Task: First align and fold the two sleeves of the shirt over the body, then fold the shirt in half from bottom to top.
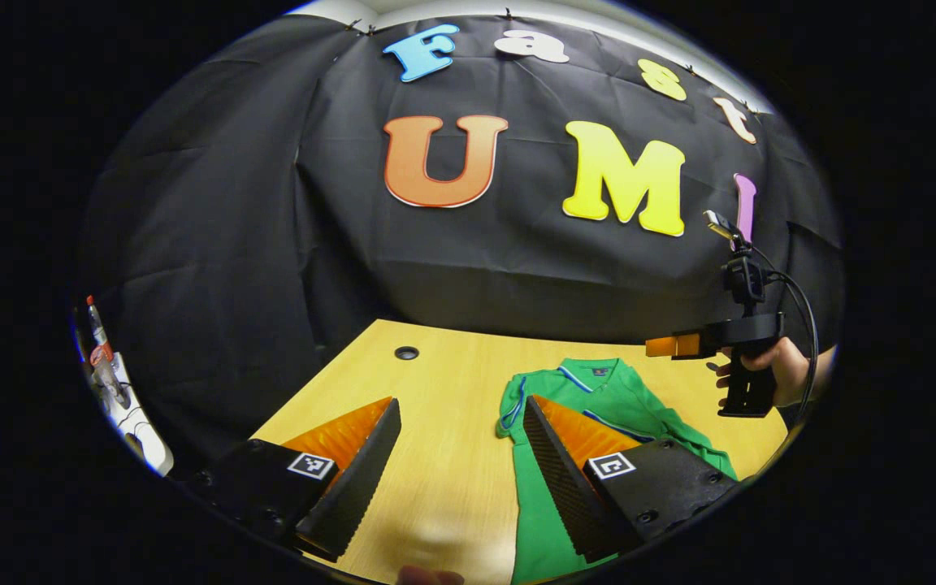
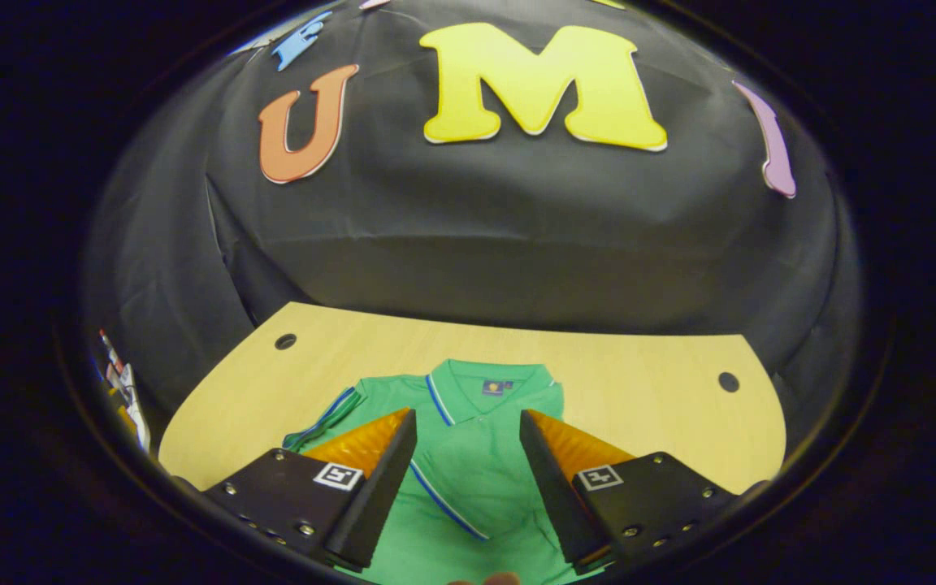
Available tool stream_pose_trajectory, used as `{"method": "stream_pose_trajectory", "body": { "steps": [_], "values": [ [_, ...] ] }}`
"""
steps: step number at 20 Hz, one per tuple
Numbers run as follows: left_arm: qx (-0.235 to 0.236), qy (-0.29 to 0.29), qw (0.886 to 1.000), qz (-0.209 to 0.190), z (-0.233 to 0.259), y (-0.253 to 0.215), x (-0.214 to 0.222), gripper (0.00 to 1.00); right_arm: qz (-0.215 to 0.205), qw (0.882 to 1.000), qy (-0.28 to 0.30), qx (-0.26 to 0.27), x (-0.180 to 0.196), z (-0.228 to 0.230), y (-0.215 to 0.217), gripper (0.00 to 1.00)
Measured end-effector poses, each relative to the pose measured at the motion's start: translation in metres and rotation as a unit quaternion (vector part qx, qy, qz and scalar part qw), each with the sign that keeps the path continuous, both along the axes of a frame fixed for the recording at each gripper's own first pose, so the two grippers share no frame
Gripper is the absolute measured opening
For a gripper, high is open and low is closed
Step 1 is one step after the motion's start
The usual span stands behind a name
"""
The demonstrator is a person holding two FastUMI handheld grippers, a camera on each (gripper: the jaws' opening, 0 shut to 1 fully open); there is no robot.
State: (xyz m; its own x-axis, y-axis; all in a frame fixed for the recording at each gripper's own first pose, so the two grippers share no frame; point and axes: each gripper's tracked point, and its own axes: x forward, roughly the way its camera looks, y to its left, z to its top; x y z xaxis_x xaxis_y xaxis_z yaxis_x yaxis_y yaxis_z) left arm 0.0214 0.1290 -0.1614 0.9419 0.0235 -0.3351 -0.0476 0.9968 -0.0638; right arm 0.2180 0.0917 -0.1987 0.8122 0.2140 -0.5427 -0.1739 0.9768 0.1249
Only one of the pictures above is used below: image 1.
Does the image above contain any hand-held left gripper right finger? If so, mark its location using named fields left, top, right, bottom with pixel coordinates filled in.
left=522, top=396, right=739, bottom=564

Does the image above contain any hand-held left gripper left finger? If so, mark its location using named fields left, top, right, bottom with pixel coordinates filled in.
left=184, top=396, right=401, bottom=563

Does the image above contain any green T-shirt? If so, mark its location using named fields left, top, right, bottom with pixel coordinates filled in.
left=496, top=357, right=739, bottom=585

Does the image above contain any black backdrop cloth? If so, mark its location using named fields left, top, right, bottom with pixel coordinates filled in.
left=78, top=12, right=843, bottom=480

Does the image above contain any clear bottle red cap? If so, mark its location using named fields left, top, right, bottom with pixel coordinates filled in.
left=84, top=295, right=115, bottom=371

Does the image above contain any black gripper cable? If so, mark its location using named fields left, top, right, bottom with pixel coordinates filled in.
left=748, top=244, right=820, bottom=427

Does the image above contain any white board with cables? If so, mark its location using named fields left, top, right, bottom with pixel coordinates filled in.
left=94, top=372, right=175, bottom=477

